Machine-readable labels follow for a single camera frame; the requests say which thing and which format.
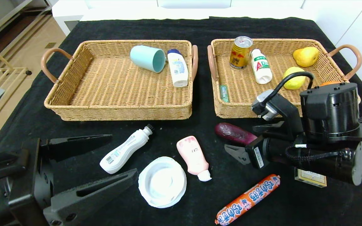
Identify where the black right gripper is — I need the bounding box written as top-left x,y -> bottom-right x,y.
224,121 -> 297,170

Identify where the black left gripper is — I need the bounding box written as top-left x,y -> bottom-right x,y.
0,134 -> 139,226

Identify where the purple eggplant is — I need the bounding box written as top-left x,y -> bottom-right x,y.
215,123 -> 258,145

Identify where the white bottle black brush tip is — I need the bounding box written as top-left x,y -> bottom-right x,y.
100,124 -> 155,174

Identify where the orange sausage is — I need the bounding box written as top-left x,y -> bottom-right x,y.
215,174 -> 281,226

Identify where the playing card box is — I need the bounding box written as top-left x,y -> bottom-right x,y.
295,169 -> 327,188

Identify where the white round plastic plate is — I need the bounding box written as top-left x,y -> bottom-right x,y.
139,156 -> 187,209

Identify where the wicker basket holding fruit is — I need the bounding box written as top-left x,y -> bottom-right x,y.
207,38 -> 362,119

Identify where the wicker basket holding teal cup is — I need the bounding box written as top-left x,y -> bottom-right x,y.
41,40 -> 199,121

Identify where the pink tube white cap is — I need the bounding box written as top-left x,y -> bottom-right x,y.
177,136 -> 212,182

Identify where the yellow lemon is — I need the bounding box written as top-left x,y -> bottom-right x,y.
283,67 -> 307,90

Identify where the white milk bottle green label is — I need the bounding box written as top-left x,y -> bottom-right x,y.
251,49 -> 273,84

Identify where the black tablecloth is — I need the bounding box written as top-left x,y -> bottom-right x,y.
0,17 -> 362,226

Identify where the gold drink can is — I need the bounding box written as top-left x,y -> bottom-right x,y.
229,36 -> 253,69

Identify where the yellow pear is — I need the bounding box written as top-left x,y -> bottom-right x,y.
293,47 -> 320,67

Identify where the white lotion bottle blue cap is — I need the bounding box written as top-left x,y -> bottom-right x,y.
167,49 -> 189,88

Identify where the cream wooden rack on wheels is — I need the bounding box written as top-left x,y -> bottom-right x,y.
0,36 -> 33,132

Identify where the teal plastic cup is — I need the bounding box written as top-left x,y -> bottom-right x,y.
130,45 -> 166,73

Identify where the white low bench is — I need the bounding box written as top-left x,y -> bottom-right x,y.
52,0 -> 313,35

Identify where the grey metal shelf unit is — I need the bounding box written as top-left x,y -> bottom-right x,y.
0,0 -> 53,76

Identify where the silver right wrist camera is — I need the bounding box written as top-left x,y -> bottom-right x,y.
252,89 -> 282,121

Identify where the black right camera cable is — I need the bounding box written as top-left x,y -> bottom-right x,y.
261,72 -> 315,107

